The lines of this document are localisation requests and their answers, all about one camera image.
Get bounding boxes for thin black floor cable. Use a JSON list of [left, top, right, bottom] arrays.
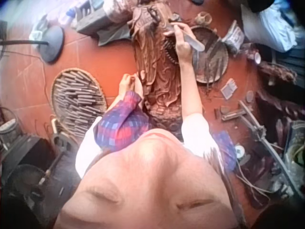
[[0, 49, 49, 96]]

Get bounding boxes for white tape roll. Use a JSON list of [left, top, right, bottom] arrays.
[[234, 146, 246, 158]]

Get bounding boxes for grey round stand base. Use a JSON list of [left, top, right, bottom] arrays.
[[38, 25, 65, 64]]

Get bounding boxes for grey metal hand tool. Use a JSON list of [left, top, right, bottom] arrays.
[[214, 104, 254, 122]]

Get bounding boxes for person's right hand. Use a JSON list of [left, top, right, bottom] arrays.
[[163, 22, 194, 64]]

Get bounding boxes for round woven tray with tools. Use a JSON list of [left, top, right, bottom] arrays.
[[187, 25, 230, 84]]

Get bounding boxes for small flat printed packet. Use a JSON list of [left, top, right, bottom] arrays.
[[220, 78, 238, 99]]

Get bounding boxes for white printed packet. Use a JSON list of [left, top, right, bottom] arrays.
[[221, 20, 245, 49]]

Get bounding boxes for person's left hand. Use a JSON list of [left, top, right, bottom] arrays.
[[118, 73, 144, 96]]

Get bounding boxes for pale loose cord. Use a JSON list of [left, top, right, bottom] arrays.
[[235, 161, 271, 194]]

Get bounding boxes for pale handled carving chisel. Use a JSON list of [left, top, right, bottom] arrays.
[[172, 23, 206, 52]]

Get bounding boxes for small white cup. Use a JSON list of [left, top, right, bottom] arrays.
[[252, 51, 263, 65]]

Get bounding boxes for black stand pole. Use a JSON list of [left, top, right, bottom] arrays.
[[0, 40, 49, 47]]

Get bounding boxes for white cloth bundle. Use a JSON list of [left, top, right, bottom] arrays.
[[240, 0, 299, 53]]

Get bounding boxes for black box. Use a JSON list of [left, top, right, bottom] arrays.
[[0, 135, 56, 178]]

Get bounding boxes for crumpled plastic bag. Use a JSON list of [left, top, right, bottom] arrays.
[[29, 20, 49, 42]]

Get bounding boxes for clear plastic bottle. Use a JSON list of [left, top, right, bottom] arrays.
[[44, 6, 77, 25]]

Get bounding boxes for long grey metal bar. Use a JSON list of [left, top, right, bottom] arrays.
[[238, 100, 297, 194]]

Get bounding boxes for small rattan ring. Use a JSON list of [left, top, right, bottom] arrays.
[[196, 11, 213, 26]]

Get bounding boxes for dark carved wood piece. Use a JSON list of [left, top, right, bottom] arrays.
[[256, 61, 298, 85]]

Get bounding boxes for woven basket of chisels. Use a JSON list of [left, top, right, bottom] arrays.
[[51, 67, 108, 142]]

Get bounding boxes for small round grey disc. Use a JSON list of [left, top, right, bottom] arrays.
[[245, 90, 255, 104]]

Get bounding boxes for grey block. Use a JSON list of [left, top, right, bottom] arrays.
[[75, 0, 134, 36]]

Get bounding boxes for carved brown wooden statue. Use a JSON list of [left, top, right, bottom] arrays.
[[127, 0, 184, 139]]

